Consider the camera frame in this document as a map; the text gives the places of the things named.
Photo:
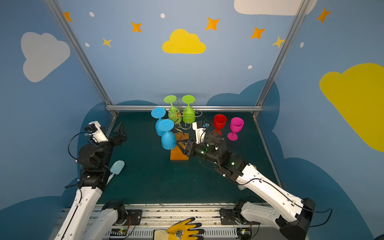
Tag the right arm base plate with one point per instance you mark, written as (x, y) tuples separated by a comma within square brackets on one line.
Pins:
[(230, 217)]

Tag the pink wine glass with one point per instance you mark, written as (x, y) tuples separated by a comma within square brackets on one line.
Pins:
[(235, 127)]

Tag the white brush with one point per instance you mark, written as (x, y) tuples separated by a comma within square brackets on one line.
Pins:
[(241, 187)]

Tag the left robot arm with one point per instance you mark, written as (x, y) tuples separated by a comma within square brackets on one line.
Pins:
[(94, 157)]

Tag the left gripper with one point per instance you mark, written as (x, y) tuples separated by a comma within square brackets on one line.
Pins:
[(113, 141)]

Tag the blue wine glass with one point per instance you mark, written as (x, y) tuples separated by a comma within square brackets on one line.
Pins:
[(158, 113), (168, 138)]

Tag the right green wine glass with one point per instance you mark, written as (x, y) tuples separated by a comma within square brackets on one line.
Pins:
[(189, 112)]

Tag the left circuit board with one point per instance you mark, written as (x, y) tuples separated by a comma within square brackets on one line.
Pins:
[(118, 232)]

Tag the right circuit board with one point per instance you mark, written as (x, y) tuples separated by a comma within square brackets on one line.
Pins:
[(243, 234)]

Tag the aluminium frame rail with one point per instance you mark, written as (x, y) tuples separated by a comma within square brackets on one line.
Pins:
[(136, 108)]

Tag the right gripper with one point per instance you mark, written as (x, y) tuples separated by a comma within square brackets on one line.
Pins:
[(188, 148)]

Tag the red wine glass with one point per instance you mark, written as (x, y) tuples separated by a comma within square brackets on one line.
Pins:
[(219, 123)]

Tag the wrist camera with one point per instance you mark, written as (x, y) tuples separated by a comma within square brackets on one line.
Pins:
[(95, 130), (200, 129)]

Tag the gold wire glass rack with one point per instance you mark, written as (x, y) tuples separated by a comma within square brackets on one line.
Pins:
[(182, 126)]

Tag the circuit board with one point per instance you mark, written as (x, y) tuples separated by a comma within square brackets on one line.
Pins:
[(118, 232), (243, 234)]

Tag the orange wooden rack base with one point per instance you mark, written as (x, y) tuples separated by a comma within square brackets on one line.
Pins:
[(176, 153)]

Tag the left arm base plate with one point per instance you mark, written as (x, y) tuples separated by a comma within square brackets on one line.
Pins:
[(129, 218)]

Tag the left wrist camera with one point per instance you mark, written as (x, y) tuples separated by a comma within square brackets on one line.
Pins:
[(95, 130)]

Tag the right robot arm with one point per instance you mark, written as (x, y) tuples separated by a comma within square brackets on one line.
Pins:
[(289, 214)]

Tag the yellow black work glove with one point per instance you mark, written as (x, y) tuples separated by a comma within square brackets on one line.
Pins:
[(187, 229)]

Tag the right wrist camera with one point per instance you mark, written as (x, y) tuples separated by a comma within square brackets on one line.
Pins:
[(200, 129)]

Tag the green wine glass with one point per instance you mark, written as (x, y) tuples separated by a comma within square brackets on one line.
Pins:
[(189, 112), (174, 113)]

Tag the light blue toy spatula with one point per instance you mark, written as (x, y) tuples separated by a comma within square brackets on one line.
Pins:
[(116, 168)]

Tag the left green wine glass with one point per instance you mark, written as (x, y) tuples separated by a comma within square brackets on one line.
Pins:
[(174, 113)]

